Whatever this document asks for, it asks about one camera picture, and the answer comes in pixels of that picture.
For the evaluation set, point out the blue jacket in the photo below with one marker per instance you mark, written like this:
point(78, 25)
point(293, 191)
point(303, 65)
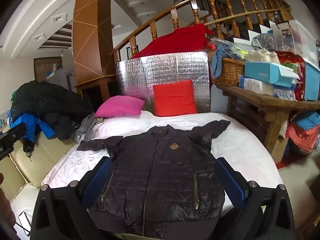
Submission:
point(32, 125)

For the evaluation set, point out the blue cloth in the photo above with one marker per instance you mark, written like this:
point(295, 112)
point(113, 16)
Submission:
point(222, 51)

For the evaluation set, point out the light blue cardboard box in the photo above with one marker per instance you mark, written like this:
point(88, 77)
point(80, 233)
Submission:
point(262, 72)

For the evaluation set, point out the clear plastic bag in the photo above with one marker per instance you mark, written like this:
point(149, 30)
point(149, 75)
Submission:
point(263, 41)

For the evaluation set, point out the blue storage bin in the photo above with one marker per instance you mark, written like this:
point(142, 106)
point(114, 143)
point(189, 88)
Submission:
point(313, 82)

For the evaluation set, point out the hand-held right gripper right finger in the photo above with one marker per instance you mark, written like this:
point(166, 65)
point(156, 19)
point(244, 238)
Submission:
point(231, 183)

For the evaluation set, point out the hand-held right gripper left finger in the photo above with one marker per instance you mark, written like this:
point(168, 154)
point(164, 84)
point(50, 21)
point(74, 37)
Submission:
point(96, 182)

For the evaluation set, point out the cream leather sofa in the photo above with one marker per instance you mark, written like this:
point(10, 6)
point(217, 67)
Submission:
point(42, 155)

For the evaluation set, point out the white tissue pack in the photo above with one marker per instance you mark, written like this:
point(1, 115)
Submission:
point(255, 86)

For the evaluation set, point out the person's left hand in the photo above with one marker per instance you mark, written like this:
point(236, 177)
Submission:
point(5, 212)

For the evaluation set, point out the wooden stair railing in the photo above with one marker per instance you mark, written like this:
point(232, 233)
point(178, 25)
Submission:
point(154, 31)

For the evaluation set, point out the wicker basket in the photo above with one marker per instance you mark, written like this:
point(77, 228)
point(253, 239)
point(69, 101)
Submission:
point(228, 72)

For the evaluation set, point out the red cloth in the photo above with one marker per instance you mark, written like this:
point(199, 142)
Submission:
point(173, 98)
point(180, 40)

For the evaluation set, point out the white bed cover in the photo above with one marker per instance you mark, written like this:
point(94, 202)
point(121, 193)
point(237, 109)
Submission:
point(237, 142)

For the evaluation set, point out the brown wooden column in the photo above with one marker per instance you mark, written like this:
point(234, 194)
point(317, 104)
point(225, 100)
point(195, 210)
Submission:
point(90, 30)

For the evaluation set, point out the pink pillow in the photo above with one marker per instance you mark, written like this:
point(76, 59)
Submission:
point(118, 106)

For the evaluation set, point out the black coat pile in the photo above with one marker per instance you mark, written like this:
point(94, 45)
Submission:
point(45, 97)

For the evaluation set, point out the stack of folded clothes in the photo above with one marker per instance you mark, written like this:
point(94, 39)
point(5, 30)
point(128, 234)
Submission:
point(302, 132)

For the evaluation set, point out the black quilted jacket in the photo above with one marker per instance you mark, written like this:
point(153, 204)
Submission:
point(160, 175)

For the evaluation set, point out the smartphone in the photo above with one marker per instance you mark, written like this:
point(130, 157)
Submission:
point(23, 221)

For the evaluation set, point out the silver foil insulation board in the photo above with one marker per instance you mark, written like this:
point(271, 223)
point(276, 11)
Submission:
point(162, 67)

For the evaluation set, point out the wooden table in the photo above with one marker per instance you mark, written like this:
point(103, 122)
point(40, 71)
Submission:
point(270, 102)

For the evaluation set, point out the clear plastic storage box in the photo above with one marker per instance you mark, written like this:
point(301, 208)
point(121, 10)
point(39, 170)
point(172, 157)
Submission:
point(295, 37)

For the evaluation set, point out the red plastic bag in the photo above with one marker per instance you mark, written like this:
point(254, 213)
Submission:
point(292, 60)

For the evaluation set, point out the grey garment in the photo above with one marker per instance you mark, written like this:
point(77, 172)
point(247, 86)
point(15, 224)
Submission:
point(86, 128)

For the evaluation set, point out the grey appliance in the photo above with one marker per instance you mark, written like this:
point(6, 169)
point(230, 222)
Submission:
point(60, 78)

